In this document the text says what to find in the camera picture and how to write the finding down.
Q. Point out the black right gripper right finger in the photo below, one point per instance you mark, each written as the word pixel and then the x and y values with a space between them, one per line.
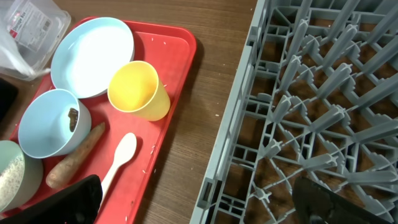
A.
pixel 316 204

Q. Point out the light blue bowl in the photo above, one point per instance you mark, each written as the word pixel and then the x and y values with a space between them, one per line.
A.
pixel 44 128

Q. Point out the yellow plastic cup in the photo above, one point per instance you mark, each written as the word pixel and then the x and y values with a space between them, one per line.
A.
pixel 137 89

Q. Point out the grey dishwasher rack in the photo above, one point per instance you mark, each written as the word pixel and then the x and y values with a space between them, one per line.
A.
pixel 315 96

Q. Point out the green bowl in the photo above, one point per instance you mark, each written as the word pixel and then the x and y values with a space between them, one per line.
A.
pixel 33 173

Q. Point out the brown food scrap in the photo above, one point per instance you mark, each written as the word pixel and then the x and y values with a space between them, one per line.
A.
pixel 73 115

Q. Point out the light blue plate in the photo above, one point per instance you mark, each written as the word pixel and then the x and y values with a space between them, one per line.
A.
pixel 88 57

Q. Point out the white plastic spoon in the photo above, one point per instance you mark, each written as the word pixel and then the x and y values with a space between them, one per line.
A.
pixel 123 153

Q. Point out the red plastic tray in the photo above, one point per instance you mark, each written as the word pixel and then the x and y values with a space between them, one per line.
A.
pixel 170 50

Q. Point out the clear plastic bin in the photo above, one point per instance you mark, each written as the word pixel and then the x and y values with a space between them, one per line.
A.
pixel 31 30

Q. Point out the brown food stick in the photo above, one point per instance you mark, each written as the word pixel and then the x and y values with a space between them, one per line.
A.
pixel 66 169

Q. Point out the white rice pile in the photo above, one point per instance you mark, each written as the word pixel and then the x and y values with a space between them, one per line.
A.
pixel 11 178

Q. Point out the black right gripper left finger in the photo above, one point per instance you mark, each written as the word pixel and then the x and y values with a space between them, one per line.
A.
pixel 78 203

